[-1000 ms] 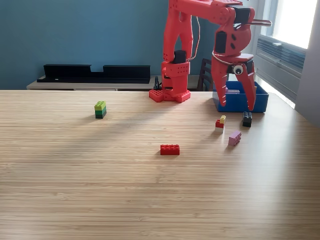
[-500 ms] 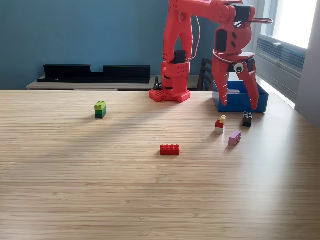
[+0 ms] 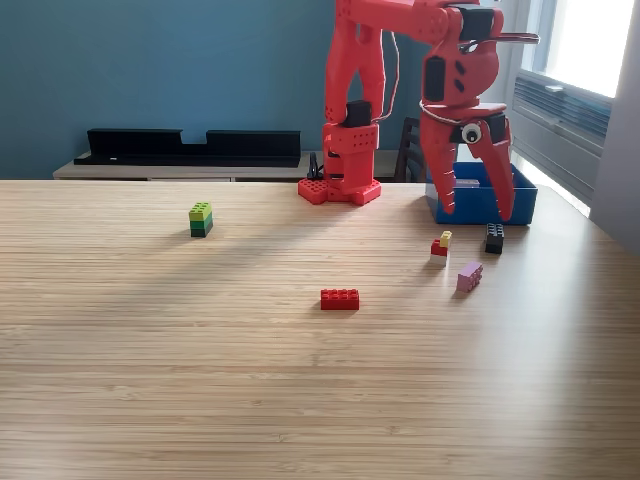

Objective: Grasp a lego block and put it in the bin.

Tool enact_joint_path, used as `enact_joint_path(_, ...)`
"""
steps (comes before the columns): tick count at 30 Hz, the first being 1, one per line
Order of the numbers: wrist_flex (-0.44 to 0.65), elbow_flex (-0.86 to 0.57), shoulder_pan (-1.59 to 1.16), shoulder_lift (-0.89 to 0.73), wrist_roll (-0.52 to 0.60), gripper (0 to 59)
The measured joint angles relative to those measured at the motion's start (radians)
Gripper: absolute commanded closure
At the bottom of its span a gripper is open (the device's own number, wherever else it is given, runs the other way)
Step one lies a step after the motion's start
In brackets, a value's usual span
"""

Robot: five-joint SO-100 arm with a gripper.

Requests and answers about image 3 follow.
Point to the red lego brick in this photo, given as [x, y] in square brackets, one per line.
[340, 300]

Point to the pink lego brick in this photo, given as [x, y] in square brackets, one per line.
[469, 277]

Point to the blue plastic bin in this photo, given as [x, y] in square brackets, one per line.
[477, 202]

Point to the black lego brick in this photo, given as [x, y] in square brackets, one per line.
[494, 240]

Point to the green brick stack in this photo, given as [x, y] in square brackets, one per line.
[201, 220]

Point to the wooden sideboard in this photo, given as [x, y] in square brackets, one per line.
[150, 171]

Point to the white window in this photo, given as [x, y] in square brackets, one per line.
[585, 40]

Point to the black shelf tray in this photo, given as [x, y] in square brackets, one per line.
[150, 150]

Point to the grey window heater unit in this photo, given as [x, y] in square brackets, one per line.
[555, 130]

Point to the red white yellow brick stack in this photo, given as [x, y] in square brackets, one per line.
[439, 250]

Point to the black table clamp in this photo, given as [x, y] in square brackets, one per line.
[315, 167]

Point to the dark wooden chair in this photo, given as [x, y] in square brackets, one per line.
[411, 150]

